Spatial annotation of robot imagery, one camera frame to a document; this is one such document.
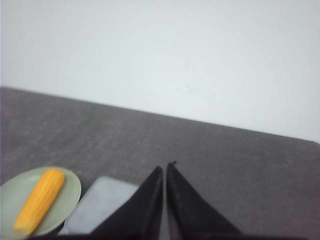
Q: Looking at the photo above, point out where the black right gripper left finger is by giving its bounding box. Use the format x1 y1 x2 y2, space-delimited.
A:
90 166 163 237

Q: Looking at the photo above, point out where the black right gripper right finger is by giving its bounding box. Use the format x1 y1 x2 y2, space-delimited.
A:
166 163 242 237

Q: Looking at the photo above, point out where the yellow corn cob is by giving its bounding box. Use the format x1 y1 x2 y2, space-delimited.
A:
13 168 65 236

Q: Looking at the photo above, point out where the silver digital kitchen scale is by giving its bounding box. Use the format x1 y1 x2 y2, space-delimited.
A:
58 176 139 236

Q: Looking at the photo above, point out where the green oval plate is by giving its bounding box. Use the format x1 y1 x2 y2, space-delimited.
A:
0 167 82 240

